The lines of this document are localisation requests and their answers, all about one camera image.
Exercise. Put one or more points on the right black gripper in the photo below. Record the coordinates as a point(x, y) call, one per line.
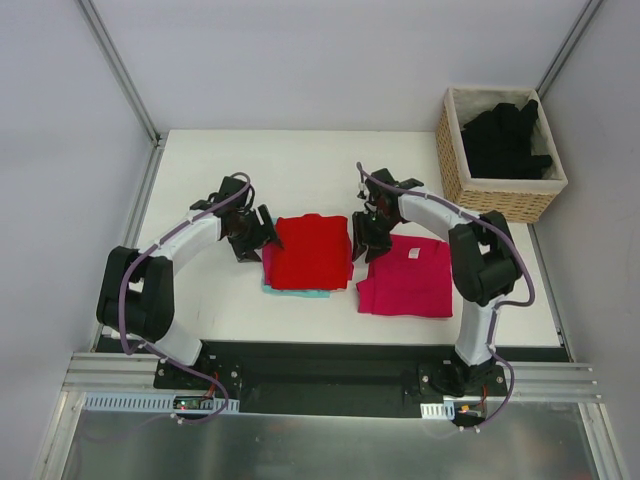
point(370, 232)

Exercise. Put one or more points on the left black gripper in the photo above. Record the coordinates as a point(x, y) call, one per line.
point(256, 232)

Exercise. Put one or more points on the teal t shirt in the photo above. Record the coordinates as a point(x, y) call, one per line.
point(311, 294)

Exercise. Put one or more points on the red t shirt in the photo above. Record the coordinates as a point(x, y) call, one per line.
point(315, 254)

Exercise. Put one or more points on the magenta t shirt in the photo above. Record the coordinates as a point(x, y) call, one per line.
point(413, 279)

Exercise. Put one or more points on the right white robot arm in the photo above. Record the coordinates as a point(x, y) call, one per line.
point(484, 264)

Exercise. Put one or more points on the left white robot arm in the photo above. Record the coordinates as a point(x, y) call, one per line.
point(137, 296)

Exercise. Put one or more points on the wicker basket with liner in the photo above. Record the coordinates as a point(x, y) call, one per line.
point(520, 200)

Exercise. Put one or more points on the black clothes in basket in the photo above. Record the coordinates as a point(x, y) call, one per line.
point(498, 144)

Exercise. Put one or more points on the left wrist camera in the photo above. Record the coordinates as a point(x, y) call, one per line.
point(233, 186)

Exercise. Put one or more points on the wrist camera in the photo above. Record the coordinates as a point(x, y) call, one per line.
point(384, 177)
point(233, 186)

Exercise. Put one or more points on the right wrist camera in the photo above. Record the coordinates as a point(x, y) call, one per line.
point(384, 177)

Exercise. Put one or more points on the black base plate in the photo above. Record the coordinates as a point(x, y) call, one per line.
point(384, 381)

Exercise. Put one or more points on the right slotted cable duct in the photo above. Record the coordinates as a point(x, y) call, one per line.
point(450, 410)

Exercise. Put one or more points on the slotted cable duct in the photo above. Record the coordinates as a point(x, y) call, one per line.
point(158, 403)
point(450, 410)

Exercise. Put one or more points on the left slotted cable duct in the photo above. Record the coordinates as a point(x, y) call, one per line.
point(158, 403)

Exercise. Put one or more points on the aluminium front rail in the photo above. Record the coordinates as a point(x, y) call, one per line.
point(119, 373)

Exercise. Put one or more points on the left aluminium frame post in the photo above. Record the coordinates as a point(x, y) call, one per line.
point(116, 65)

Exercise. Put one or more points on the aluminium frame post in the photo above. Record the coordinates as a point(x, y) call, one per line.
point(576, 32)
point(116, 65)

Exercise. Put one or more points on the right aluminium frame post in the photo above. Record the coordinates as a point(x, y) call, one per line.
point(576, 32)

